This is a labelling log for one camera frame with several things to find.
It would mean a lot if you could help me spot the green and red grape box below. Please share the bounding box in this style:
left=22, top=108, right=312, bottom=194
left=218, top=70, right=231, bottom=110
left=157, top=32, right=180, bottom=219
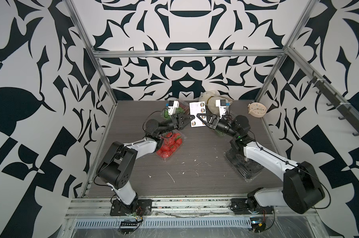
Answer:
left=161, top=99, right=190, bottom=119

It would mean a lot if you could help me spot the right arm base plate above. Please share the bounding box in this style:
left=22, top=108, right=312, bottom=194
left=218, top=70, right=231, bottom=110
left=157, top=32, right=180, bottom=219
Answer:
left=230, top=198, right=274, bottom=215

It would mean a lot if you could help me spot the strawberry clamshell box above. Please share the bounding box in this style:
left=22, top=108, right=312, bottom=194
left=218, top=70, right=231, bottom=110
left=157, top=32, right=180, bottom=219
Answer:
left=156, top=131, right=185, bottom=161

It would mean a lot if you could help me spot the circuit board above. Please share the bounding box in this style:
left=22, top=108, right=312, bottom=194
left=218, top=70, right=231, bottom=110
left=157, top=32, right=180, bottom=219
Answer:
left=119, top=220, right=141, bottom=235
left=250, top=217, right=266, bottom=233

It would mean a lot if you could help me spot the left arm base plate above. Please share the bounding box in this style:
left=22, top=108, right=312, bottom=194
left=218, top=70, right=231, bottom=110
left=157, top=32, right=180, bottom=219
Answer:
left=110, top=199, right=153, bottom=216

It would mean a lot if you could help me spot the right circuit board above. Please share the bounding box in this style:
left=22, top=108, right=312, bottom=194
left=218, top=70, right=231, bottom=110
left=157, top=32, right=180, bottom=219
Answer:
left=250, top=217, right=266, bottom=233

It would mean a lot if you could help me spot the cream plush toy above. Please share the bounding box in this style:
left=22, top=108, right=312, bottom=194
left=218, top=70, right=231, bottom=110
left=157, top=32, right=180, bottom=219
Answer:
left=198, top=91, right=233, bottom=116

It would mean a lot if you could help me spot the aluminium frame rail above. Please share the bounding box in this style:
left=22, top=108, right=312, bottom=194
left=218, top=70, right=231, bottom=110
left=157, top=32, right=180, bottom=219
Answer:
left=63, top=194, right=317, bottom=221

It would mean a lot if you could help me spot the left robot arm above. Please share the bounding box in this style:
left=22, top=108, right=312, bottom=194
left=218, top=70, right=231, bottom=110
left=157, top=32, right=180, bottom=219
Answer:
left=95, top=114, right=195, bottom=211

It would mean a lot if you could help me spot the white sticker sheet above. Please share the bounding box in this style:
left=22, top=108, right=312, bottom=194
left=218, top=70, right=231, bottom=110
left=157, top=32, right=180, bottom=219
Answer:
left=189, top=101, right=206, bottom=128

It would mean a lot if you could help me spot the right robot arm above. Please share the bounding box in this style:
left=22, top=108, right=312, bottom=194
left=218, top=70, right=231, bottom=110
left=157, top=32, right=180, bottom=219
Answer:
left=196, top=114, right=331, bottom=214

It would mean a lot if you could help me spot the left circuit board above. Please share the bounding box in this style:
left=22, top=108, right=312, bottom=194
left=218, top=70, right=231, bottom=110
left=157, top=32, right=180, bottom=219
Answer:
left=119, top=220, right=141, bottom=235

